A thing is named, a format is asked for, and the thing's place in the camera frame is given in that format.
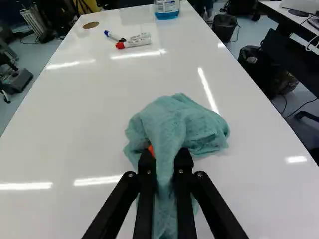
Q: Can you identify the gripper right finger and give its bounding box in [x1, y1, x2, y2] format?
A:
[172, 147, 249, 239]

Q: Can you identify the black office chair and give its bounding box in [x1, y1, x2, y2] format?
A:
[237, 28, 305, 98]

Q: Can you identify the white table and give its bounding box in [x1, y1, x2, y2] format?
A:
[0, 0, 319, 239]

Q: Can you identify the red-capped white marker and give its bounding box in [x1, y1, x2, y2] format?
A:
[115, 32, 153, 50]

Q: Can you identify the black backpack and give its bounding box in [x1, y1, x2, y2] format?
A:
[212, 14, 240, 43]

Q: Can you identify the green towel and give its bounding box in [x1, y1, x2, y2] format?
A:
[122, 92, 230, 239]

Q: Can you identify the blue-capped marker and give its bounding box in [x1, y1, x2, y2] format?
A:
[103, 30, 122, 42]

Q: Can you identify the white desk with black frame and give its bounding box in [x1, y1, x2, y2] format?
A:
[258, 0, 319, 58]

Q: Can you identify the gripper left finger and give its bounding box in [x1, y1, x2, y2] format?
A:
[81, 145, 157, 239]

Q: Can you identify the bottle of blue liquid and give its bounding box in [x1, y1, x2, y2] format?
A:
[154, 0, 180, 20]

